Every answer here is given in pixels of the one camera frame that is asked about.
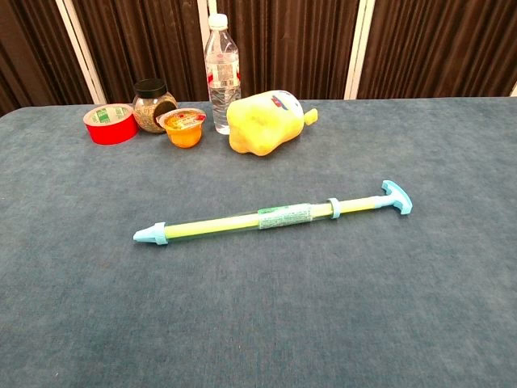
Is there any yellow plastic stick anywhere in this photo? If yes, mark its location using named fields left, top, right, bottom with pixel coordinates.
left=163, top=179, right=414, bottom=243

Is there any yellow plush toy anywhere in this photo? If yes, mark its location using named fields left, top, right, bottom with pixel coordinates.
left=225, top=90, right=319, bottom=157

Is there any orange jelly cup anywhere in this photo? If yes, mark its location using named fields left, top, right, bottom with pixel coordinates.
left=155, top=108, right=208, bottom=150

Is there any blue table cover cloth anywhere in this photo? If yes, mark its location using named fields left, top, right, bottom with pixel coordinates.
left=0, top=95, right=517, bottom=388

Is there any clear plastic water bottle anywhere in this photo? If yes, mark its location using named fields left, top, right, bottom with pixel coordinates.
left=204, top=13, right=242, bottom=136

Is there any glass jar black lid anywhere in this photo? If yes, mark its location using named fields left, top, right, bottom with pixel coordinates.
left=132, top=78, right=179, bottom=134

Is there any red tape roll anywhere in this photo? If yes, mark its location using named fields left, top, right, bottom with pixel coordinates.
left=83, top=103, right=140, bottom=146

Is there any brown screen panel white frame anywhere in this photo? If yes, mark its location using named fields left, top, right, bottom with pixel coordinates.
left=343, top=0, right=517, bottom=100
left=64, top=0, right=211, bottom=104
left=196, top=0, right=368, bottom=101
left=0, top=0, right=107, bottom=118

